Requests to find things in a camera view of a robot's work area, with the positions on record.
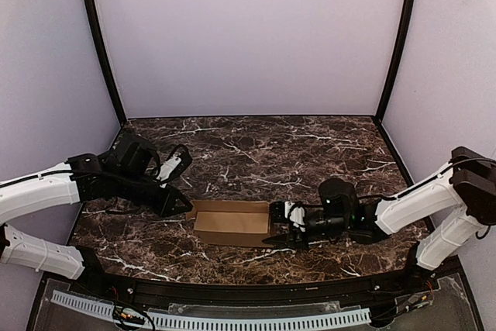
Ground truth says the black left frame post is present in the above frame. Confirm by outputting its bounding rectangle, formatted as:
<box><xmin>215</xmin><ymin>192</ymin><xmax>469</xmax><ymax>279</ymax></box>
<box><xmin>83</xmin><ymin>0</ymin><xmax>127</xmax><ymax>126</ymax></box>

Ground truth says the clear acrylic plate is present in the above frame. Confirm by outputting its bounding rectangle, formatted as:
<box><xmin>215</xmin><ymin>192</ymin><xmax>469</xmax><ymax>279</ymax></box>
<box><xmin>29</xmin><ymin>274</ymin><xmax>479</xmax><ymax>330</ymax></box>

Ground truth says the black right frame post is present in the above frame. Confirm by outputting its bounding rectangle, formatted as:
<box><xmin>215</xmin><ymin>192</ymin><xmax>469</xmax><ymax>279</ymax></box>
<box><xmin>374</xmin><ymin>0</ymin><xmax>415</xmax><ymax>126</ymax></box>

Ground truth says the black front rail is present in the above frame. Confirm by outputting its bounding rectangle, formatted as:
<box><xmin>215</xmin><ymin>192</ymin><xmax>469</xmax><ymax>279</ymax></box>
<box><xmin>46</xmin><ymin>259</ymin><xmax>462</xmax><ymax>326</ymax></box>

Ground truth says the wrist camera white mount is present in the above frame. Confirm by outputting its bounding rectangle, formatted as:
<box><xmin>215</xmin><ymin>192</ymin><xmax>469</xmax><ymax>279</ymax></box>
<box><xmin>156</xmin><ymin>144</ymin><xmax>192</xmax><ymax>188</ymax></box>
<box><xmin>269</xmin><ymin>201</ymin><xmax>306</xmax><ymax>232</ymax></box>

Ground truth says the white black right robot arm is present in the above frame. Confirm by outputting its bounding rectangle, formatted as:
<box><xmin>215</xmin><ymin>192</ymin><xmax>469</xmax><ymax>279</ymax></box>
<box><xmin>263</xmin><ymin>147</ymin><xmax>495</xmax><ymax>271</ymax></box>

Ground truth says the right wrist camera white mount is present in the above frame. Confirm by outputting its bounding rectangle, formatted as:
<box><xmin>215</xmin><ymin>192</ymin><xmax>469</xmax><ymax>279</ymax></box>
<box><xmin>269</xmin><ymin>201</ymin><xmax>306</xmax><ymax>232</ymax></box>

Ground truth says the white slotted cable duct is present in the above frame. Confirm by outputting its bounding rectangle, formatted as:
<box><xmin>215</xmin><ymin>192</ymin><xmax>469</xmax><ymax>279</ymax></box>
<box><xmin>50</xmin><ymin>290</ymin><xmax>371</xmax><ymax>330</ymax></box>

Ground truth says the brown cardboard box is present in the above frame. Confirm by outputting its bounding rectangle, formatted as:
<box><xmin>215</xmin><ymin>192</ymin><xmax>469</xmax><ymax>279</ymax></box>
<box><xmin>186</xmin><ymin>200</ymin><xmax>274</xmax><ymax>248</ymax></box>

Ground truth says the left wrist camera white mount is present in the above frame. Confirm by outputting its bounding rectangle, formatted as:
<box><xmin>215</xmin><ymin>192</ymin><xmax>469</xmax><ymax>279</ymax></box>
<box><xmin>156</xmin><ymin>144</ymin><xmax>192</xmax><ymax>188</ymax></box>

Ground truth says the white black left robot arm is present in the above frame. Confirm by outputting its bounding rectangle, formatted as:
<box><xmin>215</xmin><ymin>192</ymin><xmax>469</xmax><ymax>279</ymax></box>
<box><xmin>1</xmin><ymin>133</ymin><xmax>193</xmax><ymax>280</ymax></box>

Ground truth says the black frame post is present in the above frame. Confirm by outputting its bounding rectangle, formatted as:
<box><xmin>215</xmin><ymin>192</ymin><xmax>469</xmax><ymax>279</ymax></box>
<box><xmin>83</xmin><ymin>0</ymin><xmax>127</xmax><ymax>126</ymax></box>
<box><xmin>374</xmin><ymin>0</ymin><xmax>415</xmax><ymax>126</ymax></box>

